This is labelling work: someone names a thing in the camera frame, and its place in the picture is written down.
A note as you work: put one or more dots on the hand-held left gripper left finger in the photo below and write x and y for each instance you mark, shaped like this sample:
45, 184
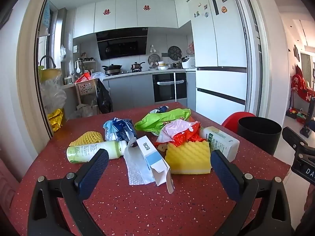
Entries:
94, 169

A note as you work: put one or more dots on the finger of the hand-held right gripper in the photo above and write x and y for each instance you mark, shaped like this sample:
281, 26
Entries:
292, 137

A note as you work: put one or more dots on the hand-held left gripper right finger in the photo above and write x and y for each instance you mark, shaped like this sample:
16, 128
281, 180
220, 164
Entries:
225, 172

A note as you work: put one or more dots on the pale green label plastic bottle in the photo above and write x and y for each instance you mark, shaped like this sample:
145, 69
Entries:
83, 151

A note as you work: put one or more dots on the black trash bin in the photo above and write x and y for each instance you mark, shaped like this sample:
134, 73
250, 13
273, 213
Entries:
258, 132

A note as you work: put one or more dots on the white blue carton box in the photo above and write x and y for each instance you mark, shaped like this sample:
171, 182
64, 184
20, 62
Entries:
152, 158

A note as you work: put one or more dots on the black stand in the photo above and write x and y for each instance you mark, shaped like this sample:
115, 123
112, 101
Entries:
310, 118

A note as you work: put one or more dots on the white bottle with green label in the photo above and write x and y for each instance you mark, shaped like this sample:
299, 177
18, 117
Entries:
221, 142

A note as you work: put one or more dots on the yellow foam fruit net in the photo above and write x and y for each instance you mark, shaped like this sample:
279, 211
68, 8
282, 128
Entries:
86, 139

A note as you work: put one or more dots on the white paper towel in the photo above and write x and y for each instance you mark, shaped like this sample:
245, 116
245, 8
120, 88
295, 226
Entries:
134, 169

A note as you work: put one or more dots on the yellow wavy sponge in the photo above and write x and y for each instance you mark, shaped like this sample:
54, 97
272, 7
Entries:
188, 157

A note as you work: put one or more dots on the blue white plastic bag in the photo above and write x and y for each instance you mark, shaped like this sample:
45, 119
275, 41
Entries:
118, 129

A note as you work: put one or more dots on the red orange snack wrapper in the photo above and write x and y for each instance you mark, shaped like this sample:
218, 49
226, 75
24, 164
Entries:
183, 137

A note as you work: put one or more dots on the red chair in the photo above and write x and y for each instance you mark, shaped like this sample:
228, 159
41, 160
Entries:
237, 119

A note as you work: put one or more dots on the gold foil bag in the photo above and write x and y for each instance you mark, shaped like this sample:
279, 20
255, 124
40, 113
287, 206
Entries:
56, 119

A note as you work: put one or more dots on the pink plastic bag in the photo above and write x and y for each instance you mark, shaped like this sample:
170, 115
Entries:
176, 127

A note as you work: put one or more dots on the black plastic bag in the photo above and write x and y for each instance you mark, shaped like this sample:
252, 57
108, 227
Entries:
104, 98

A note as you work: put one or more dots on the wooden storage trolley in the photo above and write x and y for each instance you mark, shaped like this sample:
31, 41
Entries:
86, 91

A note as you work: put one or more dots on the green plastic bag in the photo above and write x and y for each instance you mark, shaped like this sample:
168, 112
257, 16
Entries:
160, 121

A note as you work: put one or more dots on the clear plastic bag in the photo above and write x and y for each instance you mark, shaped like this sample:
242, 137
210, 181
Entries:
53, 93

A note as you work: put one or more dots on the pink upholstered chair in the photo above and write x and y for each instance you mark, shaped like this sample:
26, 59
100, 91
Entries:
7, 184

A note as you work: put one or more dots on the grey lower cabinets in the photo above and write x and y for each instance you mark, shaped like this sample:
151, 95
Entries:
131, 88

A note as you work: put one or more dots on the small blue white wrapper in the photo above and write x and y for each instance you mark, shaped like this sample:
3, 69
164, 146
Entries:
161, 109

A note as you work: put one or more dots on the red basket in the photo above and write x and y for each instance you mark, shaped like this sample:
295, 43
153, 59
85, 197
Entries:
83, 78

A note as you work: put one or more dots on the white pole stand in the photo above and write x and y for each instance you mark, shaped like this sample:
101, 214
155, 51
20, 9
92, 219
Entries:
175, 86

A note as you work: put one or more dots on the black built-in oven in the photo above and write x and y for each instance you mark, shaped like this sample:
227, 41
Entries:
168, 88

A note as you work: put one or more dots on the black wok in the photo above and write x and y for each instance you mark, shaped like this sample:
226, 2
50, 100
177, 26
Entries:
112, 68

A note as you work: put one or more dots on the yellow basin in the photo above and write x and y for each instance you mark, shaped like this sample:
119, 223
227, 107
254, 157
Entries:
50, 73

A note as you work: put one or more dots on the steel cooking pot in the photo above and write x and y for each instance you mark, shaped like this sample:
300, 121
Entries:
137, 66

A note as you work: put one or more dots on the white rice cooker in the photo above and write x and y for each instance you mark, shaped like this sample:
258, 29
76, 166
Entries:
189, 62

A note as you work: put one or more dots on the curved kitchen faucet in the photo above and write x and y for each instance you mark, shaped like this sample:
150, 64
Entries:
48, 58

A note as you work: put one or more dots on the white refrigerator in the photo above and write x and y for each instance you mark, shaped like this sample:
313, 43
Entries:
216, 44

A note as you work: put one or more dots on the stack of bowls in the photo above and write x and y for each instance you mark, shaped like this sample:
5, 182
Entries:
163, 66

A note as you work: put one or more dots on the black range hood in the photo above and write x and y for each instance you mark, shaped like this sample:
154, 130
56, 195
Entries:
121, 44

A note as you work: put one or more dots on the white upper cabinets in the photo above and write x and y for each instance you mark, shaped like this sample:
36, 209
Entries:
128, 17

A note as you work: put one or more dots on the red paper-cut sticker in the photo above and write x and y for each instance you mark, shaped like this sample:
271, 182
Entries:
106, 12
147, 7

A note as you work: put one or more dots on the red wall decoration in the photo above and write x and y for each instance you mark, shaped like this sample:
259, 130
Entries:
300, 86

